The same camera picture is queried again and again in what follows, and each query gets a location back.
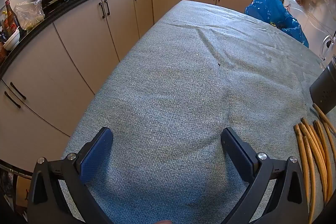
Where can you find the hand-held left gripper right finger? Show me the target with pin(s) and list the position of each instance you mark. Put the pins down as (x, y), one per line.
(237, 153)

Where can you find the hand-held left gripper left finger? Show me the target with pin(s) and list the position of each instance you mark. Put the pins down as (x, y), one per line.
(97, 153)

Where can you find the row of wooden chopsticks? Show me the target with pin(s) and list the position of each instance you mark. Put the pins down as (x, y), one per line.
(315, 150)

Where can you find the black plastic utensil cup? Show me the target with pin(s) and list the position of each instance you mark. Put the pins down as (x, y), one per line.
(325, 90)

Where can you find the grey-green tablecloth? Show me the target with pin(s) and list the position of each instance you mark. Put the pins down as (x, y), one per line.
(183, 77)

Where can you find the beige kitchen cabinets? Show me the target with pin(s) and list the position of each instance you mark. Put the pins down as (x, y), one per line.
(86, 37)

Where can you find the clear glass pitcher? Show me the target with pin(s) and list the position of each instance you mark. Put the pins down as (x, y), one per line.
(326, 45)

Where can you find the white bowl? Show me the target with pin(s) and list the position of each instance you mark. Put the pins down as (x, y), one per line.
(11, 41)

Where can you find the blue plastic bag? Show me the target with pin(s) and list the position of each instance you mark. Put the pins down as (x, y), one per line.
(273, 11)

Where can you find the clear plastic bag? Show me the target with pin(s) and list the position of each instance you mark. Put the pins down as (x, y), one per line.
(29, 15)

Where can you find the brown sauce bottle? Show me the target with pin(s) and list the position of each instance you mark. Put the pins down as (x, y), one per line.
(11, 19)

